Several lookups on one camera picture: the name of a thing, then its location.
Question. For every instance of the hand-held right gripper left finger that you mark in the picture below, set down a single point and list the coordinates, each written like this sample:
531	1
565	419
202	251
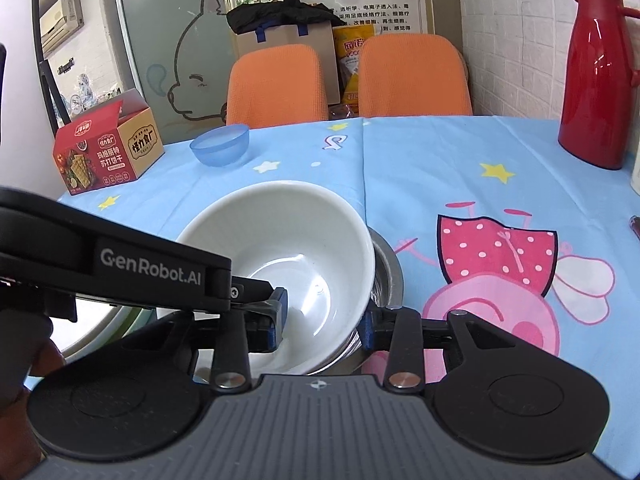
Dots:
264	335

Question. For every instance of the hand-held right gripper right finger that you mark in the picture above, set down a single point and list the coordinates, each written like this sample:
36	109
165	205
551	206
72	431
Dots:
371	332

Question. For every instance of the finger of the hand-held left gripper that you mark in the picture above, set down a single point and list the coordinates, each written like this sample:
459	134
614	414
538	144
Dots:
281	305

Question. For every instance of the stainless steel bowl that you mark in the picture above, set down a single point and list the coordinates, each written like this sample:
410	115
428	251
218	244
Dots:
387	280

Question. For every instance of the white ceramic bowl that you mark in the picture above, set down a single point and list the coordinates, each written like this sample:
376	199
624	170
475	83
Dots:
300	250

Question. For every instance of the green plastic plate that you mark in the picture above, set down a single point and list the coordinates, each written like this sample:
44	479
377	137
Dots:
140	320

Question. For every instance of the white floral plate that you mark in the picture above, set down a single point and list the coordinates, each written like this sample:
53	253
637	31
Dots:
95	332

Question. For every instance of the person's left hand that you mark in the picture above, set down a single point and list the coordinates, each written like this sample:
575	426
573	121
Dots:
47	357

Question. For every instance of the red cracker box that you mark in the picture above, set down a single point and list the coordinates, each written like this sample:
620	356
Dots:
105	155

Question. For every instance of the blue plastic bowl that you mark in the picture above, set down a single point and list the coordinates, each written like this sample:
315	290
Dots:
220	146

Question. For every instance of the blue cartoon printed tablecloth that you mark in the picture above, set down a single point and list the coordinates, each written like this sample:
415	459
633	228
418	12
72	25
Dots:
440	185

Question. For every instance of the black metal stand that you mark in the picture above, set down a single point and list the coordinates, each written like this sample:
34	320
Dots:
47	85

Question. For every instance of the frosted glass door with cartoon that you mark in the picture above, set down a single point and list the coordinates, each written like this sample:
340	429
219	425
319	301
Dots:
160	45

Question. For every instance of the orange chair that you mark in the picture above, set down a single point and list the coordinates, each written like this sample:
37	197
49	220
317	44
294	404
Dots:
277	87
415	77

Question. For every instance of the white air conditioner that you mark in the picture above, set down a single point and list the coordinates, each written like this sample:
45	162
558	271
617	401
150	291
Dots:
62	17

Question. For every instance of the yellow snack bag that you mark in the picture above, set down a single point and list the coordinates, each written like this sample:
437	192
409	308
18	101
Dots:
350	65

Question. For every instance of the black cloth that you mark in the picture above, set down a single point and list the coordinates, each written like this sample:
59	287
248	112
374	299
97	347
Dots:
280	12

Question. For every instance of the red thermos jug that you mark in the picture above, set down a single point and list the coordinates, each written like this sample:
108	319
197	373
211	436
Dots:
600	85

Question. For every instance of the wall poster with large text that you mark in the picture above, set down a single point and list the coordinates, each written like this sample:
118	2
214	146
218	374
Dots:
380	0

